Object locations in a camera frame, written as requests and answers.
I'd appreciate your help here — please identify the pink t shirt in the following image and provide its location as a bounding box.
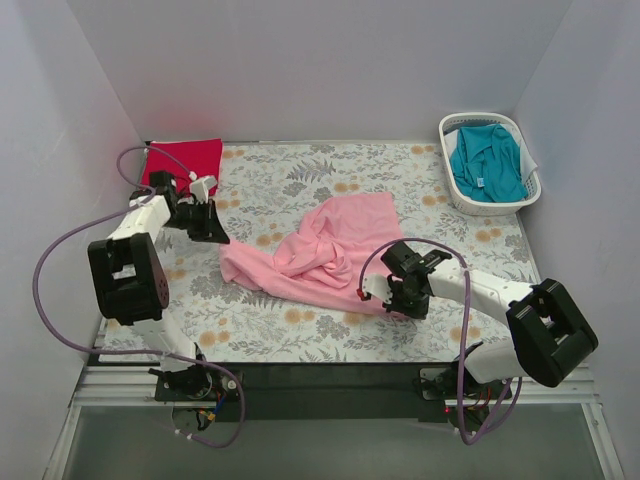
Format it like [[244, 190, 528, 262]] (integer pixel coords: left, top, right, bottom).
[[219, 192, 403, 315]]

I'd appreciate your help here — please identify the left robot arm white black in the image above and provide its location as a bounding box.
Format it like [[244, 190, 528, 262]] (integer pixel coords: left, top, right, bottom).
[[88, 171, 230, 400]]

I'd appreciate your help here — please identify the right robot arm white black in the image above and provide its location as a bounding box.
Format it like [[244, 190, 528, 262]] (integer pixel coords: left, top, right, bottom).
[[374, 242, 599, 398]]

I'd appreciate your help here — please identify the folded red t shirt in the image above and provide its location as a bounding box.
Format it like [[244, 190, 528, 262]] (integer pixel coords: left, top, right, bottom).
[[140, 139, 224, 199]]

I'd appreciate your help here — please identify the floral table mat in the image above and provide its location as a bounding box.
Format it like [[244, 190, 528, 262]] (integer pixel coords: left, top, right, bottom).
[[97, 143, 563, 365]]

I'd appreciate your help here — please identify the white laundry basket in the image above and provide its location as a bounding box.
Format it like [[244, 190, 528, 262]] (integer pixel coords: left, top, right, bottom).
[[439, 112, 542, 216]]

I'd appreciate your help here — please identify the teal t shirt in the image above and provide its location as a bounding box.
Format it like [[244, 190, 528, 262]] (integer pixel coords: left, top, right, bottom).
[[449, 124, 527, 203]]

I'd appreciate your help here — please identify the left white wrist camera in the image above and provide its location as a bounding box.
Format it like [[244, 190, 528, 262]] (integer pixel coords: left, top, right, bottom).
[[188, 171, 218, 203]]

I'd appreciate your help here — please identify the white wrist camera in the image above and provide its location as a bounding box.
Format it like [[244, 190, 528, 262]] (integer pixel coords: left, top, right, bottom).
[[188, 171, 218, 203], [357, 274, 393, 304]]

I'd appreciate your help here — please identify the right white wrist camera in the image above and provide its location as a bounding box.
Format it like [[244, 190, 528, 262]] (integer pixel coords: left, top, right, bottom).
[[357, 274, 393, 304]]

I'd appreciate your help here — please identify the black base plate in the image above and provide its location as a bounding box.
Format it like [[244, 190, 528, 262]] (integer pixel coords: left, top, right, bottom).
[[152, 360, 514, 424]]

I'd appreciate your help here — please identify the aluminium frame rail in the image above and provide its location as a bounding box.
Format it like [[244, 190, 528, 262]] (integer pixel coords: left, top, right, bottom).
[[46, 366, 624, 479]]

